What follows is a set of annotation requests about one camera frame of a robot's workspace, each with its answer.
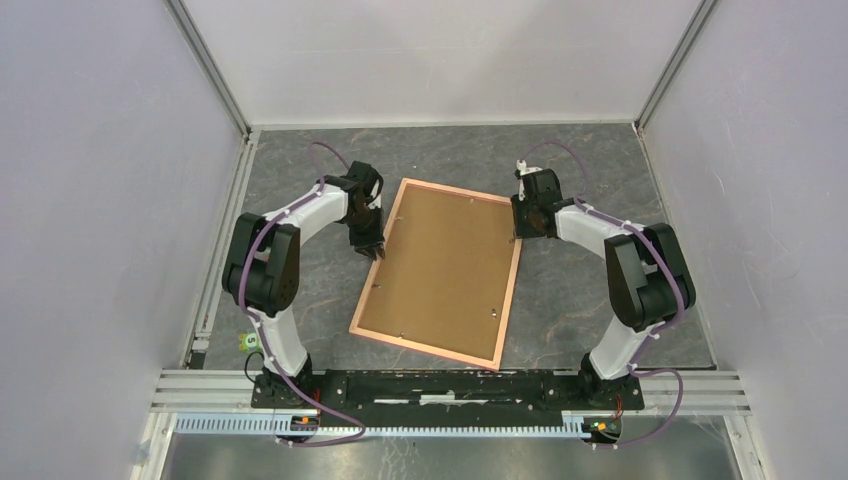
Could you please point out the white slotted cable duct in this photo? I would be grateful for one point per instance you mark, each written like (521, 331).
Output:
(285, 425)

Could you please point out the green owl sticker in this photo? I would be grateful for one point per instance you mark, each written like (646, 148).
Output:
(249, 342)

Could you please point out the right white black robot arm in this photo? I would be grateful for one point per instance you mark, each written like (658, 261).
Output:
(649, 284)

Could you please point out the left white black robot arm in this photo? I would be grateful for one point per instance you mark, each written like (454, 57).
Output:
(262, 267)

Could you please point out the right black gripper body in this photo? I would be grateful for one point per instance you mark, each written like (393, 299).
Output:
(522, 214)

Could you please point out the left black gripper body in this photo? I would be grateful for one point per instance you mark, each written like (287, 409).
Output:
(366, 230)

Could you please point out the orange picture frame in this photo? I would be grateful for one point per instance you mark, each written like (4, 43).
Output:
(371, 285)

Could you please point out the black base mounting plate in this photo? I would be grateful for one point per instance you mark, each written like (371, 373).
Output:
(447, 398)

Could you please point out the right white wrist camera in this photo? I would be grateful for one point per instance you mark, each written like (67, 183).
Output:
(523, 170)

